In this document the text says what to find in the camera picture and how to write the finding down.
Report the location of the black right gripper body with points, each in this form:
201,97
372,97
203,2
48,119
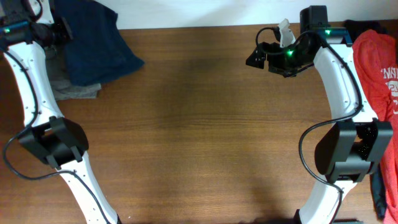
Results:
286,63

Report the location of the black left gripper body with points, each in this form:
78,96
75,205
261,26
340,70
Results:
55,33

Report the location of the navy blue shorts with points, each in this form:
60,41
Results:
97,53

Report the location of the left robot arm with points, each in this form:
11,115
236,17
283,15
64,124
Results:
27,29

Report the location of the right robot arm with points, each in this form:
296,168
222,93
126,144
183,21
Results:
357,138

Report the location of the grey folded shorts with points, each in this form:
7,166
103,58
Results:
59,78

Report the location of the black garment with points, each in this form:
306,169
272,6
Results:
355,29

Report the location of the red t-shirt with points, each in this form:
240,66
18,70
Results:
376,65

